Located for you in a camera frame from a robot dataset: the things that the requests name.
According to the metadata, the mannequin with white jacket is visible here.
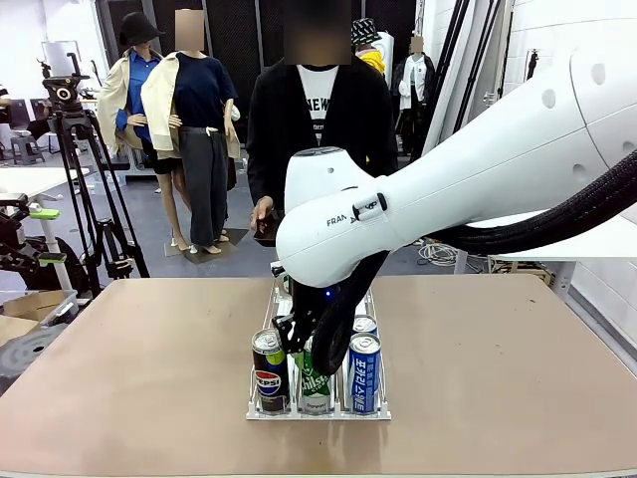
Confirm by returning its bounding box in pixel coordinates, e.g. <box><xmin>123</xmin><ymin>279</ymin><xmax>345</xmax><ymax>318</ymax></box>
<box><xmin>392</xmin><ymin>35</ymin><xmax>438</xmax><ymax>155</ymax></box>

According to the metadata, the person's right hand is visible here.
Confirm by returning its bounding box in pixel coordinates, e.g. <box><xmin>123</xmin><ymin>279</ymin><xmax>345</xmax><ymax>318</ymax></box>
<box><xmin>250</xmin><ymin>195</ymin><xmax>275</xmax><ymax>233</ymax></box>

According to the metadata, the black leaning pole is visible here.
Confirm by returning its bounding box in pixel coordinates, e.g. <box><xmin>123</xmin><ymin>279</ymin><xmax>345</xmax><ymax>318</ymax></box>
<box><xmin>428</xmin><ymin>0</ymin><xmax>473</xmax><ymax>155</ymax></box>
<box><xmin>450</xmin><ymin>0</ymin><xmax>504</xmax><ymax>135</ymax></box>

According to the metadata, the black Pepsi can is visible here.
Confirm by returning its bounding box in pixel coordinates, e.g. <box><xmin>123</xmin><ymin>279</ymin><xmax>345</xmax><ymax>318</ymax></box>
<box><xmin>251</xmin><ymin>328</ymin><xmax>291</xmax><ymax>415</ymax></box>

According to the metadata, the black camera tripod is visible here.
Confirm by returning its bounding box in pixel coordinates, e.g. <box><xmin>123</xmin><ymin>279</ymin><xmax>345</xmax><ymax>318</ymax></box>
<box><xmin>37</xmin><ymin>52</ymin><xmax>150</xmax><ymax>296</ymax></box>

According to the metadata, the gray round disc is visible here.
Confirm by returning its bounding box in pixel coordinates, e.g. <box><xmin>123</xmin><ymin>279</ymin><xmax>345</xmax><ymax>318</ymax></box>
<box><xmin>0</xmin><ymin>323</ymin><xmax>71</xmax><ymax>394</ymax></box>

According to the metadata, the person in black jacket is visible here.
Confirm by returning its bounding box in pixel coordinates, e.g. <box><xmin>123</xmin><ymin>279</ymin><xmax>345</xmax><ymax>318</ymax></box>
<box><xmin>246</xmin><ymin>0</ymin><xmax>400</xmax><ymax>250</ymax></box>

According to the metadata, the mannequin with yellow hoodie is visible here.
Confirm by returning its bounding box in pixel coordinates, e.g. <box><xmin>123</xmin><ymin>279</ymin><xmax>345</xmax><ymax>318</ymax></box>
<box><xmin>350</xmin><ymin>17</ymin><xmax>394</xmax><ymax>76</ymax></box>

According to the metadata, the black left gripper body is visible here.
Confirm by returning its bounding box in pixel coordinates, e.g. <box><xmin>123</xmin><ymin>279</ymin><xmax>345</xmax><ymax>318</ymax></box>
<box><xmin>0</xmin><ymin>213</ymin><xmax>31</xmax><ymax>250</ymax></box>

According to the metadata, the blue Pocari Sweat can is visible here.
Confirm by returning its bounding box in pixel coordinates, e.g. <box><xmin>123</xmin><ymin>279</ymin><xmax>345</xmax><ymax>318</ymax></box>
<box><xmin>347</xmin><ymin>332</ymin><xmax>383</xmax><ymax>415</ymax></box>
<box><xmin>351</xmin><ymin>314</ymin><xmax>379</xmax><ymax>338</ymax></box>

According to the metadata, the person's right forearm black sleeve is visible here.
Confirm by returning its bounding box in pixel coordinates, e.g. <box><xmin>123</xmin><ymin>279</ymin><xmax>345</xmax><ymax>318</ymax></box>
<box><xmin>247</xmin><ymin>143</ymin><xmax>275</xmax><ymax>203</ymax></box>

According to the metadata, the black braided cable sleeve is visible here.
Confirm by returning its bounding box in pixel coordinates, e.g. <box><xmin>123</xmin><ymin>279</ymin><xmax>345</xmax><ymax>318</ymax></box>
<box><xmin>309</xmin><ymin>148</ymin><xmax>637</xmax><ymax>377</ymax></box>

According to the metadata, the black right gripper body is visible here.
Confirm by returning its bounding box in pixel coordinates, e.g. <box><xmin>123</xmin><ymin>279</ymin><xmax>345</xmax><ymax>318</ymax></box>
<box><xmin>291</xmin><ymin>281</ymin><xmax>339</xmax><ymax>326</ymax></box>

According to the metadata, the dark brown serving tray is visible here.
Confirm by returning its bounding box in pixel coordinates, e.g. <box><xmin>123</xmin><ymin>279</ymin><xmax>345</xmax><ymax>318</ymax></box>
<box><xmin>252</xmin><ymin>211</ymin><xmax>285</xmax><ymax>249</ymax></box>

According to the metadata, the mannequin with black hat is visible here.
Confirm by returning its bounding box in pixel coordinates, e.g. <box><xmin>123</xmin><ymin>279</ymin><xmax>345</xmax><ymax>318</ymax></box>
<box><xmin>97</xmin><ymin>12</ymin><xmax>193</xmax><ymax>253</ymax></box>

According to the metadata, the white table with white legs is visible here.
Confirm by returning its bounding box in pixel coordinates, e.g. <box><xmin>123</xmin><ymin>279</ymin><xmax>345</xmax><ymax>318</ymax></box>
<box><xmin>0</xmin><ymin>166</ymin><xmax>92</xmax><ymax>291</ymax></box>

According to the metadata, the white coiled floor cable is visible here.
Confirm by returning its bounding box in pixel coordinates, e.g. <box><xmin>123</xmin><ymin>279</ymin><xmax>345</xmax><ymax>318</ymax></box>
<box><xmin>416</xmin><ymin>238</ymin><xmax>459</xmax><ymax>268</ymax></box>

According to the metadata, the dark mannequin base plate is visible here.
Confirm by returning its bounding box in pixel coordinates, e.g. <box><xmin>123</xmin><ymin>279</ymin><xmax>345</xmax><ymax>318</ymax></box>
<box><xmin>163</xmin><ymin>227</ymin><xmax>250</xmax><ymax>265</ymax></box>

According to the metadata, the gray stool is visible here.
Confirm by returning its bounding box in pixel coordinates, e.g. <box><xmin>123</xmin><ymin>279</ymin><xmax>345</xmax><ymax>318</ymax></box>
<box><xmin>9</xmin><ymin>134</ymin><xmax>46</xmax><ymax>166</ymax></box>

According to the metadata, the open cardboard box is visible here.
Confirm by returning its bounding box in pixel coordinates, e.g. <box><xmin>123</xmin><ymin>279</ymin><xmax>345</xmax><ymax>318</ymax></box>
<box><xmin>0</xmin><ymin>290</ymin><xmax>80</xmax><ymax>345</ymax></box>

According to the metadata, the mannequin with cream jacket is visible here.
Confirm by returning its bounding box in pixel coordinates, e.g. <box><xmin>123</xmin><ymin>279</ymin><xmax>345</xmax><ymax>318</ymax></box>
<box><xmin>141</xmin><ymin>8</ymin><xmax>241</xmax><ymax>256</ymax></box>

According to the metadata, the black bag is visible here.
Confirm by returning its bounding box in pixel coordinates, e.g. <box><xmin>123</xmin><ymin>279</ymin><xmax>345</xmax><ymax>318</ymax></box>
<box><xmin>19</xmin><ymin>236</ymin><xmax>91</xmax><ymax>295</ymax></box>

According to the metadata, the large white table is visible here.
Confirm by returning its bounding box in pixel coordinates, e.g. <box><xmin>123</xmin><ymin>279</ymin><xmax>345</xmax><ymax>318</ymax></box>
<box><xmin>467</xmin><ymin>208</ymin><xmax>637</xmax><ymax>300</ymax></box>

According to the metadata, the white can dispenser rack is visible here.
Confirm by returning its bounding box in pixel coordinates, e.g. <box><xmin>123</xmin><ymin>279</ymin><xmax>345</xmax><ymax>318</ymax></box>
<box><xmin>245</xmin><ymin>278</ymin><xmax>393</xmax><ymax>422</ymax></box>

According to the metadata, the white board on stand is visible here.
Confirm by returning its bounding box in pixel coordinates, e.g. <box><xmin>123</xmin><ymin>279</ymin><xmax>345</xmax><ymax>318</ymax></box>
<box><xmin>41</xmin><ymin>39</ymin><xmax>82</xmax><ymax>77</ymax></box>

